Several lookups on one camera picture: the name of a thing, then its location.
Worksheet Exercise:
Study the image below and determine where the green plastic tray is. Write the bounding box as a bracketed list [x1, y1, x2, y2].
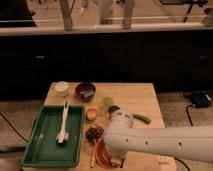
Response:
[22, 105, 84, 168]

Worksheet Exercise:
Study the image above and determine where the red bowl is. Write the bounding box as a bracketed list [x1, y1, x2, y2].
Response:
[95, 140, 123, 169]

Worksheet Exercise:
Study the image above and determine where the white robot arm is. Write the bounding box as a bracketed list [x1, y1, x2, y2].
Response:
[103, 106, 213, 162]

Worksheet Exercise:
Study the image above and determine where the wooden stick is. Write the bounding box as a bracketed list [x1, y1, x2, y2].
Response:
[90, 141, 97, 168]

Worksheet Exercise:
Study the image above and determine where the black cabinet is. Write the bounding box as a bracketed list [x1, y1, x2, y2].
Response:
[0, 30, 213, 100]

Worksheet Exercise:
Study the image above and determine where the dark brown bowl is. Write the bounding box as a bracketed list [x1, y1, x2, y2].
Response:
[75, 82, 96, 101]

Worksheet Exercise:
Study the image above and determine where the orange peach toy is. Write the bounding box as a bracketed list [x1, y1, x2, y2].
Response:
[86, 109, 97, 121]

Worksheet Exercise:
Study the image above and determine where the light green plastic cup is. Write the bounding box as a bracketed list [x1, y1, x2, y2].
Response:
[101, 97, 114, 112]

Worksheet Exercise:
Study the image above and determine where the black floor cable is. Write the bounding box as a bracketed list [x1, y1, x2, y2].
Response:
[0, 112, 30, 144]

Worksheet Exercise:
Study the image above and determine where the blue floor device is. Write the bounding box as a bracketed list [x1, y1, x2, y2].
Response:
[190, 92, 211, 108]

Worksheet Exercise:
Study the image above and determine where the white small bowl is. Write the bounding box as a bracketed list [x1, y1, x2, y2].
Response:
[54, 81, 69, 97]

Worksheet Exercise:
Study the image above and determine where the brown pinecone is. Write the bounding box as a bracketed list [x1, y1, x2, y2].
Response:
[86, 126, 104, 143]

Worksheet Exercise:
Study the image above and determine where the dark metal cup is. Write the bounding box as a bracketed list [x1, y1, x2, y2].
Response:
[108, 105, 120, 114]

